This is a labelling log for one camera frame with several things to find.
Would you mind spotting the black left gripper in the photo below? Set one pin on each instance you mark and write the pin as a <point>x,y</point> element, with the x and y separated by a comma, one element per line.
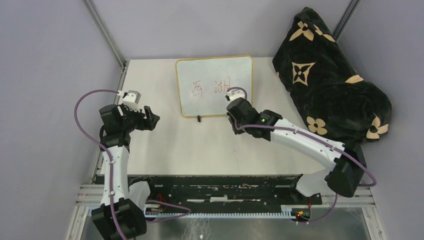
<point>144,124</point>

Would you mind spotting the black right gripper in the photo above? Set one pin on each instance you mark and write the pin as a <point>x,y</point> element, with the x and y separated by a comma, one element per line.
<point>230,113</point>

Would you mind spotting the yellow framed whiteboard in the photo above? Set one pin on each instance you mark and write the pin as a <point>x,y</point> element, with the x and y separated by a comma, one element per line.
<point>203,83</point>

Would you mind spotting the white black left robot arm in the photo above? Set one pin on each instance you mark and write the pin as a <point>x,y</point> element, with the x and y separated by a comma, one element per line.
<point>121,214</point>

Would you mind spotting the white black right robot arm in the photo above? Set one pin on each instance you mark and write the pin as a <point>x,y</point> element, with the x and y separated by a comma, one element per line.
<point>343,166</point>

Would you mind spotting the black floral plush blanket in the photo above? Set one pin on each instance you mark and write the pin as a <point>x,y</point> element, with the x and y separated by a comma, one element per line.
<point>332,99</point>

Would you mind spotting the small electronics board with led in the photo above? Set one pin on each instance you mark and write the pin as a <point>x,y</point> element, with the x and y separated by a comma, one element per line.
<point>301,215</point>

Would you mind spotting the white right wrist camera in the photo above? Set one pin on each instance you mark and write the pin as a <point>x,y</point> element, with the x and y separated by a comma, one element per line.
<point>233,95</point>

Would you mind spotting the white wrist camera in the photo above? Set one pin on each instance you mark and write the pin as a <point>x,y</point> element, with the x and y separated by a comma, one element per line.
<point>131,99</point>
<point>233,95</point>

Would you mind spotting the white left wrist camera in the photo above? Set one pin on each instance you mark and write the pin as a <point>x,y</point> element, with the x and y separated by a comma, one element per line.
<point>131,99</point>

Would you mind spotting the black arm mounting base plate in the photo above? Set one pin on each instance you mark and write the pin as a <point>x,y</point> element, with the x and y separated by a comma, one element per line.
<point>224,194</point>

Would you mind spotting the grey toothed cable rail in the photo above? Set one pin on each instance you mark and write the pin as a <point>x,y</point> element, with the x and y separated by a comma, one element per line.
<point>284,213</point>

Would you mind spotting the left aluminium frame post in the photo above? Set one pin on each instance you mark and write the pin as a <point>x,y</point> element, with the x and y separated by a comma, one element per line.
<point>104,31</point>

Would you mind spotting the aluminium frame post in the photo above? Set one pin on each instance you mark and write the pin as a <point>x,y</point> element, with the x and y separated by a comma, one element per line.
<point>104,31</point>
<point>345,18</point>

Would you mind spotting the right aluminium frame post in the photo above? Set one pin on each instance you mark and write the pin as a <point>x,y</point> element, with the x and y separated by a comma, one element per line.
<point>345,18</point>

